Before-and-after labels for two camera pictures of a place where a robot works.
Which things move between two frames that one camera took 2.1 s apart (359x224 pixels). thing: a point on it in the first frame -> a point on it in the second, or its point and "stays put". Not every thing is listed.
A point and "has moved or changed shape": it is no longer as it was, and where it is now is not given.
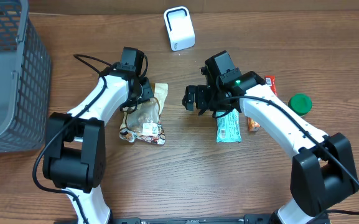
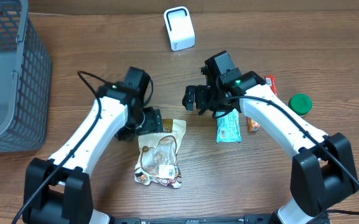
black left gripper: [147, 91] -> [152, 119]
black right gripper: [201, 92] stays put
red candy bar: [270, 79] stays put
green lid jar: [301, 103] stays put
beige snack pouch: [142, 122] has moved or changed shape
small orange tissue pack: [252, 126] stays put
